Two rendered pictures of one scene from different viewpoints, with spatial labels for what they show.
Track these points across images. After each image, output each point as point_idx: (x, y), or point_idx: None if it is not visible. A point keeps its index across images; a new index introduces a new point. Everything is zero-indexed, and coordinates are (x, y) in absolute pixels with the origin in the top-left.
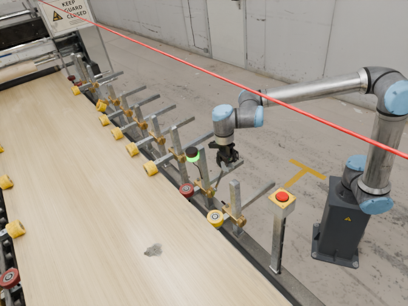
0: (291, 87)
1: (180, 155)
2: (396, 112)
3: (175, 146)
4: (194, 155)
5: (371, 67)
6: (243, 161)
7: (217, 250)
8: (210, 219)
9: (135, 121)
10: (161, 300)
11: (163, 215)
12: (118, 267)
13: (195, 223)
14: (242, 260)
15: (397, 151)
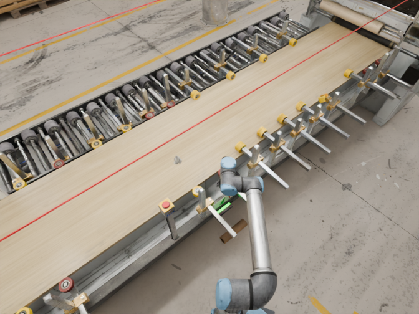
0: (254, 211)
1: (250, 162)
2: (216, 290)
3: (251, 156)
4: None
5: (265, 277)
6: None
7: (173, 192)
8: (195, 187)
9: None
10: (149, 167)
11: (201, 161)
12: (169, 146)
13: (194, 179)
14: None
15: (87, 188)
